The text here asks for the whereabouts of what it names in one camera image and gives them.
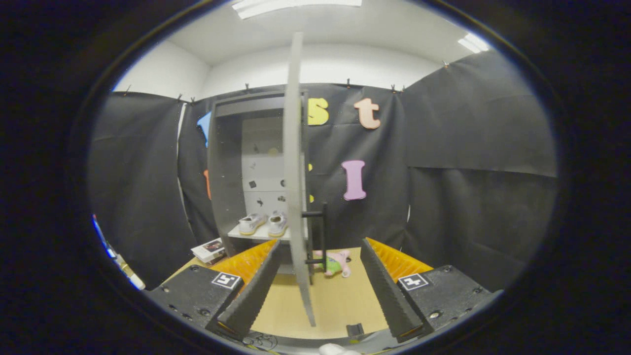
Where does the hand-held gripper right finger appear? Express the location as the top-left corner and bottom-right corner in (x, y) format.
(360, 237), (504, 344)

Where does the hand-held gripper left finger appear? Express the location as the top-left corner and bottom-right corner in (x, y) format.
(146, 240), (282, 341)

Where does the white shoe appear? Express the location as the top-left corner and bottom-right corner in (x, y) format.
(267, 211), (289, 238)
(238, 213), (268, 236)

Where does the dark grey shoe cabinet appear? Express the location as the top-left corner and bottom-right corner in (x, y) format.
(207, 90), (312, 275)

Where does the light grey shoe cabinet door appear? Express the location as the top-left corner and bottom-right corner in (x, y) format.
(283, 32), (329, 327)

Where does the stack of books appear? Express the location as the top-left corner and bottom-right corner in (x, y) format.
(191, 237), (228, 265)

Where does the pink green plush toy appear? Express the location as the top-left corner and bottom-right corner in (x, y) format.
(313, 248), (352, 279)

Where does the white rounded object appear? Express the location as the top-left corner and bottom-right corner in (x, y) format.
(318, 343), (361, 355)

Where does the black backdrop cloth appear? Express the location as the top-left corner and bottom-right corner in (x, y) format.
(89, 48), (560, 292)

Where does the short ceiling light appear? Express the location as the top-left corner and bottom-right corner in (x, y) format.
(457, 32), (490, 54)

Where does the long ceiling light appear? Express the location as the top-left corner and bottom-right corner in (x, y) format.
(231, 0), (363, 20)

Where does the black cable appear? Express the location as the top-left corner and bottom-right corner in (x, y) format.
(241, 332), (280, 352)

